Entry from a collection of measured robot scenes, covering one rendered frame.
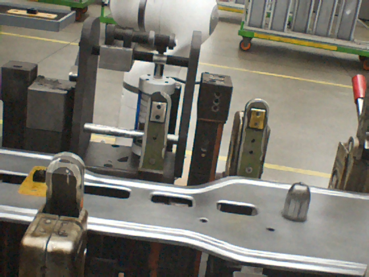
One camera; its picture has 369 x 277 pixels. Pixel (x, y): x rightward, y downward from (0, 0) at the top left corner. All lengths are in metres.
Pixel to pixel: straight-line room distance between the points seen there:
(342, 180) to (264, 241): 0.26
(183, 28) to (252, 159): 0.39
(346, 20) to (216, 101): 7.06
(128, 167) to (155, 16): 0.39
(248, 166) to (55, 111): 0.31
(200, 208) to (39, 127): 0.31
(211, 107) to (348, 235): 0.29
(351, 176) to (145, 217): 0.36
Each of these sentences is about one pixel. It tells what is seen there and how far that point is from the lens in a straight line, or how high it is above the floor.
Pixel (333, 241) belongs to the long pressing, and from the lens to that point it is 0.73.
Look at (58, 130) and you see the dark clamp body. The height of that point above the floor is 1.01.
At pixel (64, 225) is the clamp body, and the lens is 0.57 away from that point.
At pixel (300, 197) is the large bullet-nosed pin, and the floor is 1.03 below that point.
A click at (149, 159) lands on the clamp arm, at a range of 0.84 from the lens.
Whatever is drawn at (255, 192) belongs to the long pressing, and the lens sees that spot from 0.81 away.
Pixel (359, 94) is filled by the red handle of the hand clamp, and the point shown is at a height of 1.12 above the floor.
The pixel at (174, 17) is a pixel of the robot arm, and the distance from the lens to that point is 1.16.
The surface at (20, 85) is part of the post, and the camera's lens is 0.93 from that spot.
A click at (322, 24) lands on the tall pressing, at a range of 7.89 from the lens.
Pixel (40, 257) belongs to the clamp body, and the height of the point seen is 1.03.
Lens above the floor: 1.33
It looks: 20 degrees down
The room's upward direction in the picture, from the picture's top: 8 degrees clockwise
